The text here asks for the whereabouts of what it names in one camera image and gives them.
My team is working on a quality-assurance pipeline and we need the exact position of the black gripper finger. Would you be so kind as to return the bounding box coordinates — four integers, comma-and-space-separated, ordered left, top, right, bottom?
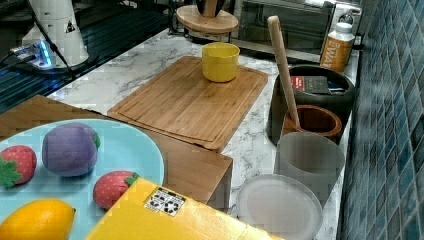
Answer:
215, 0, 226, 17
195, 0, 205, 14

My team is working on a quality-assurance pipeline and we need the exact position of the round wooden lid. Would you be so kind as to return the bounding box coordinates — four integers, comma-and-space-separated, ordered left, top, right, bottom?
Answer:
176, 5, 239, 35

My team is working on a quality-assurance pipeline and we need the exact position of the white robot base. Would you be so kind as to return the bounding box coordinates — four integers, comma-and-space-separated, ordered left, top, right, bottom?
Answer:
10, 0, 98, 75

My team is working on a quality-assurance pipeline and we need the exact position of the red black tea packet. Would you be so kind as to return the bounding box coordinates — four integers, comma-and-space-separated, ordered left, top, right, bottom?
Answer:
291, 76, 330, 94

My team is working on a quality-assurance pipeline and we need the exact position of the black tea container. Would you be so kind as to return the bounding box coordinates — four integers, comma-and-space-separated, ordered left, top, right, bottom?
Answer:
266, 64, 356, 145

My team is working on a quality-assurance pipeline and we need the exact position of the clear jar with lid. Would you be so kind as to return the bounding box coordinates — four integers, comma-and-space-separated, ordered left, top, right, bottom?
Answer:
236, 174, 323, 240

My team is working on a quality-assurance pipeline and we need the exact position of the yellow mug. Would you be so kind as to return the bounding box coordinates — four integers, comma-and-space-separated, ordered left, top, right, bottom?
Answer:
201, 42, 240, 82

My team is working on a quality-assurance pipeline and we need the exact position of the wooden pestle stick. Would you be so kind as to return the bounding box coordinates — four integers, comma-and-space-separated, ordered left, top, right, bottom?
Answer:
267, 16, 300, 127

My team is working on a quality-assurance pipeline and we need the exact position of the silver toaster oven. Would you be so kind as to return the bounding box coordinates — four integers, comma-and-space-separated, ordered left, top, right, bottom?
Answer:
231, 0, 362, 63

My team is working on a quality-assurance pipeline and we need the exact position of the bamboo cutting board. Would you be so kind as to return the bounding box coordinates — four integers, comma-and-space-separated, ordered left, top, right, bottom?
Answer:
108, 56, 268, 152

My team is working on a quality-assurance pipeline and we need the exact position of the brown wooden utensil cup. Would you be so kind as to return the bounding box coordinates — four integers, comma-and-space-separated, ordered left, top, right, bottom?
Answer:
281, 105, 342, 144

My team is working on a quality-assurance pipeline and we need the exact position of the light blue plate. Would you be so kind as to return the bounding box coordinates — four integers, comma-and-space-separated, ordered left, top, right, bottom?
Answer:
0, 119, 164, 240

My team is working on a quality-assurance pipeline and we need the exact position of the frosted plastic cup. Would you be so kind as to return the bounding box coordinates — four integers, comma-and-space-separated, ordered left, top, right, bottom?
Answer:
274, 132, 345, 207

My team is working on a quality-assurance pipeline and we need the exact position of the purple plush plum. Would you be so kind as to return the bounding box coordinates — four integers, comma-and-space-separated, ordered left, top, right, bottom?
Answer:
42, 122, 101, 177

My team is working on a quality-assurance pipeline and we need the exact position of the red plush strawberry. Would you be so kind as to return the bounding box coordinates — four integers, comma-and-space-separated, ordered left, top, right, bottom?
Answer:
0, 145, 37, 187
93, 170, 139, 210

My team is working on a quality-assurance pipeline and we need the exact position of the yellow cereal box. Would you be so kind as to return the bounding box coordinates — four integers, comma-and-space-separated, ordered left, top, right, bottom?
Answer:
86, 178, 282, 240

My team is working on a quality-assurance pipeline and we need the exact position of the yellow plush lemon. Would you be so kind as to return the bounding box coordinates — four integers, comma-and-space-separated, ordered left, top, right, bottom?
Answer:
0, 198, 76, 240

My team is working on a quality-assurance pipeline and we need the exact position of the black cable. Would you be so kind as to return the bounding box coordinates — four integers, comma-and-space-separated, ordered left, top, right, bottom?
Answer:
25, 0, 75, 79

